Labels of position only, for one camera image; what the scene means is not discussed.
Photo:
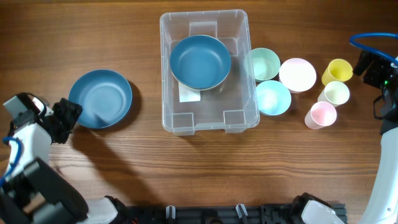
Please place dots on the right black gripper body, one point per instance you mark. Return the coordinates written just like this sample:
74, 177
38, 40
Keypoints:
382, 74

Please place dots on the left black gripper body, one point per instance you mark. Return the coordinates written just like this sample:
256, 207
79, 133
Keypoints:
64, 119

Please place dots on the cream cup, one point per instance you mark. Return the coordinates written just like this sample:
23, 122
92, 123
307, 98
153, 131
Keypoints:
335, 93

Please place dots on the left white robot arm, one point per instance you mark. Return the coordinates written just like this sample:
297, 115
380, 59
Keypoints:
31, 191

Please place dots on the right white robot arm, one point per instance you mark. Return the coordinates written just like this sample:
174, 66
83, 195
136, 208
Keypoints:
382, 205

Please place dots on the clear plastic storage container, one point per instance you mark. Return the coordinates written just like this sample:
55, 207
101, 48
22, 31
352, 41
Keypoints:
232, 106

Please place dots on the yellow cup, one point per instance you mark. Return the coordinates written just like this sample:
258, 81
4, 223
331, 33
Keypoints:
337, 70

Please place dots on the pink cup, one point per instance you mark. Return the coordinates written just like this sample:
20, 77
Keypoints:
321, 114

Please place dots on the pink small bowl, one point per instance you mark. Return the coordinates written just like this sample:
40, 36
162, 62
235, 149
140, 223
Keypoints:
297, 75

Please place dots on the light blue small bowl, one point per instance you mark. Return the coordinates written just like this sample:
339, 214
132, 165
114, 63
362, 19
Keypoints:
273, 98

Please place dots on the mint green small bowl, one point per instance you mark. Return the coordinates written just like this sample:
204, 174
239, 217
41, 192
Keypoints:
263, 63

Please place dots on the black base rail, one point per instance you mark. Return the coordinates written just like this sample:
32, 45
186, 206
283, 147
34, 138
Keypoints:
262, 214

